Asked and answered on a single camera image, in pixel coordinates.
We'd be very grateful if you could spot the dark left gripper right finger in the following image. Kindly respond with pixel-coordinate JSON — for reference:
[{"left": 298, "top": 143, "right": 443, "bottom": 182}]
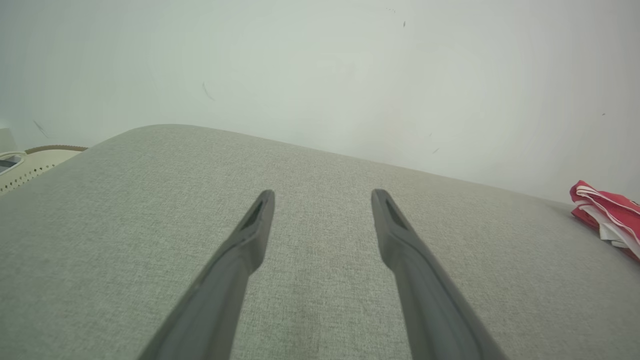
[{"left": 370, "top": 188, "right": 509, "bottom": 360}]

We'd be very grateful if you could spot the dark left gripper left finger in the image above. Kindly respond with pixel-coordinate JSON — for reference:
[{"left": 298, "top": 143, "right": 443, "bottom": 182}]
[{"left": 137, "top": 189, "right": 276, "bottom": 360}]

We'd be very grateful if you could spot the red shirt with white sleeves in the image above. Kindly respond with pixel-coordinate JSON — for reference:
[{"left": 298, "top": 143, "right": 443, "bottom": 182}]
[{"left": 570, "top": 180, "right": 640, "bottom": 264}]

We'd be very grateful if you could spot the cream perforated laundry basket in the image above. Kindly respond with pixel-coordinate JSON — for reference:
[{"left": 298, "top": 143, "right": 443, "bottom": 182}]
[{"left": 0, "top": 144, "right": 89, "bottom": 196}]

